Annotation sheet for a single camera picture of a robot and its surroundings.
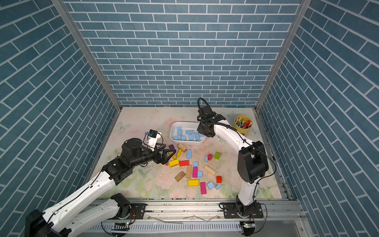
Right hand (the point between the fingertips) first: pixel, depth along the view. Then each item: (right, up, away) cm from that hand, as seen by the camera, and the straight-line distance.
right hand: (203, 131), depth 91 cm
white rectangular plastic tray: (-13, +3, +18) cm, 22 cm away
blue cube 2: (-13, -5, +10) cm, 17 cm away
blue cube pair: (-1, -4, +11) cm, 12 cm away
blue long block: (-9, -2, +15) cm, 17 cm away
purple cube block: (-20, -11, +5) cm, 24 cm away
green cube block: (+9, -16, +3) cm, 19 cm away
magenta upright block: (-5, -24, -4) cm, 25 cm away
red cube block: (+9, -27, -8) cm, 29 cm away
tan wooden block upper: (-13, -12, +5) cm, 18 cm away
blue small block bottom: (+8, -30, -10) cm, 33 cm away
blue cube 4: (-5, -20, -1) cm, 21 cm away
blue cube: (-8, -5, +11) cm, 15 cm away
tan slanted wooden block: (+4, -23, -3) cm, 24 cm away
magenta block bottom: (0, -31, -9) cm, 32 cm away
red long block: (-12, -20, 0) cm, 23 cm away
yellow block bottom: (-6, -29, -8) cm, 30 cm away
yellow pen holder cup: (+27, +4, +8) cm, 29 cm away
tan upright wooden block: (-8, -23, -4) cm, 25 cm away
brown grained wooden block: (-14, -26, -6) cm, 30 cm away
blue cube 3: (-18, -5, +10) cm, 22 cm away
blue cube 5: (+4, -29, -10) cm, 31 cm away
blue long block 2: (-9, -15, +3) cm, 18 cm away
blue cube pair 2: (-2, -25, -4) cm, 25 cm away
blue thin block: (-4, -4, +12) cm, 13 cm away
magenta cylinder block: (+4, -16, 0) cm, 17 cm away
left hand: (-15, -8, -19) cm, 26 cm away
